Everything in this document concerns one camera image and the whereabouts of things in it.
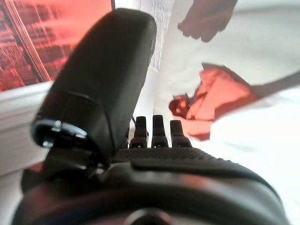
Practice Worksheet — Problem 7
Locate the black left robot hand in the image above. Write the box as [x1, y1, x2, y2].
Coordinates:
[11, 8, 290, 225]

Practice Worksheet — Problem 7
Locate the red garment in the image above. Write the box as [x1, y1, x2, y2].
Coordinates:
[168, 63, 258, 141]

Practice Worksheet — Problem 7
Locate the grey streaked rug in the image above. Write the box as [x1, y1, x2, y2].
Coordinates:
[140, 0, 175, 71]

